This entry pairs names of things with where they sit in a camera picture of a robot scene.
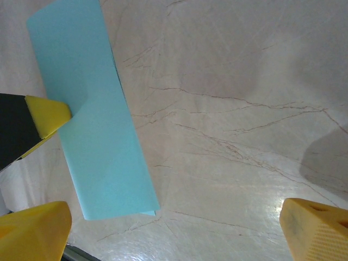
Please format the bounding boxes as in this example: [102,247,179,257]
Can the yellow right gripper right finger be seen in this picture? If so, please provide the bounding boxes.
[279,197,348,261]

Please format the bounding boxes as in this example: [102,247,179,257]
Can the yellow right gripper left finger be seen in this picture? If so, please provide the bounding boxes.
[0,201,73,261]

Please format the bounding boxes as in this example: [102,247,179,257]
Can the light blue cloth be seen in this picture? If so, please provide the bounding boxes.
[26,0,161,221]

